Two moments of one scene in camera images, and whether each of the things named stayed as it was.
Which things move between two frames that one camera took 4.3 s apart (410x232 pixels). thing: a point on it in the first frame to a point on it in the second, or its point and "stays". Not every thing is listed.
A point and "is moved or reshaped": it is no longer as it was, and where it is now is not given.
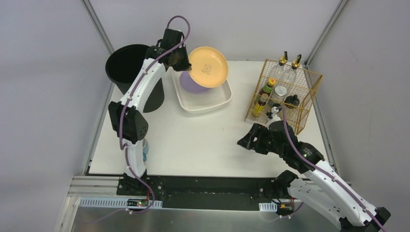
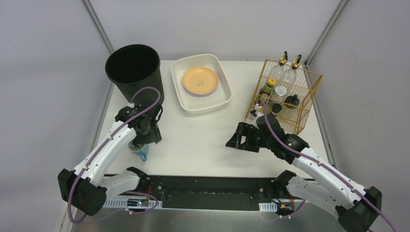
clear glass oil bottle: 279,73 stays
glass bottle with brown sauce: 291,77 stays
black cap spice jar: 273,109 stays
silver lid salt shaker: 280,94 stays
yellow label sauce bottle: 259,107 stays
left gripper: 181,60 to 149,138
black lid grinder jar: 292,100 stays
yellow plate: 209,67 is moved or reshaped
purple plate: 189,84 to 200,95
